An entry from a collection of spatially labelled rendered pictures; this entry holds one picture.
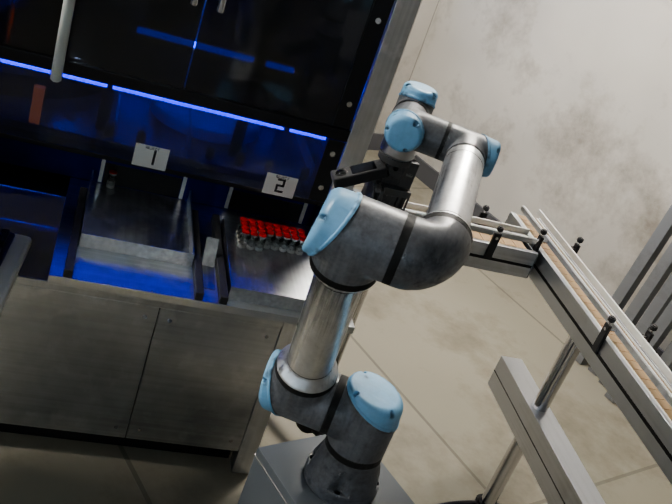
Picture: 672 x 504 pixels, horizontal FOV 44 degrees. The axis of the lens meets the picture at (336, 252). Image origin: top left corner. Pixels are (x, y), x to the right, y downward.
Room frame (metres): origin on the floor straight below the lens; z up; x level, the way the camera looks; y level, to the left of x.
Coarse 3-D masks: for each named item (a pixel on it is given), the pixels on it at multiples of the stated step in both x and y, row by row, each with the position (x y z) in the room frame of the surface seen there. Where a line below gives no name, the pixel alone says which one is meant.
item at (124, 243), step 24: (96, 192) 1.90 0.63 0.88; (120, 192) 1.95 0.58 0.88; (144, 192) 2.00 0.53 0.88; (96, 216) 1.79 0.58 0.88; (120, 216) 1.83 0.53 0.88; (144, 216) 1.87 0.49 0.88; (168, 216) 1.92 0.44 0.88; (192, 216) 1.90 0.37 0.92; (96, 240) 1.65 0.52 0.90; (120, 240) 1.66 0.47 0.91; (144, 240) 1.76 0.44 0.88; (168, 240) 1.80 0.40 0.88; (192, 240) 1.78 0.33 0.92
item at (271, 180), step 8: (272, 176) 2.03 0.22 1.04; (280, 176) 2.03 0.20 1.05; (264, 184) 2.02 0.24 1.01; (272, 184) 2.03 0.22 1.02; (280, 184) 2.04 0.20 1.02; (288, 184) 2.04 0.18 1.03; (296, 184) 2.05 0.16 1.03; (264, 192) 2.02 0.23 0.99; (272, 192) 2.03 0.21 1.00; (288, 192) 2.05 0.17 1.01
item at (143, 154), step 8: (136, 144) 1.91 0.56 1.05; (144, 144) 1.92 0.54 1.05; (136, 152) 1.91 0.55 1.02; (144, 152) 1.92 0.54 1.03; (152, 152) 1.92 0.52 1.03; (160, 152) 1.93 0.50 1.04; (168, 152) 1.94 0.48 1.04; (136, 160) 1.91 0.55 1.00; (144, 160) 1.92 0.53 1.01; (160, 160) 1.93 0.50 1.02; (152, 168) 1.93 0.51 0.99; (160, 168) 1.93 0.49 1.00
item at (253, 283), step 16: (224, 224) 1.92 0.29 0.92; (224, 240) 1.86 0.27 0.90; (224, 256) 1.81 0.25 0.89; (240, 256) 1.85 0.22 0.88; (256, 256) 1.88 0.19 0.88; (272, 256) 1.91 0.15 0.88; (288, 256) 1.94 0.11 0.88; (304, 256) 1.97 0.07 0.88; (240, 272) 1.77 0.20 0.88; (256, 272) 1.80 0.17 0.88; (272, 272) 1.83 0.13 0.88; (288, 272) 1.86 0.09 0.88; (304, 272) 1.89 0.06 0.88; (240, 288) 1.65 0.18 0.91; (256, 288) 1.73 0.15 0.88; (272, 288) 1.76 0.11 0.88; (288, 288) 1.78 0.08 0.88; (304, 288) 1.81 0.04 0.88; (256, 304) 1.66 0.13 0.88; (272, 304) 1.68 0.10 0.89; (288, 304) 1.69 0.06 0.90
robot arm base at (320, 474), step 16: (320, 448) 1.29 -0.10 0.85; (320, 464) 1.26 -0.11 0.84; (336, 464) 1.25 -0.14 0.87; (352, 464) 1.24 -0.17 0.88; (368, 464) 1.25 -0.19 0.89; (320, 480) 1.24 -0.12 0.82; (336, 480) 1.24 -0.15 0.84; (352, 480) 1.24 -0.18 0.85; (368, 480) 1.26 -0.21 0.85; (320, 496) 1.23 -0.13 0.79; (336, 496) 1.23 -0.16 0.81; (352, 496) 1.24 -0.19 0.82; (368, 496) 1.26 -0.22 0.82
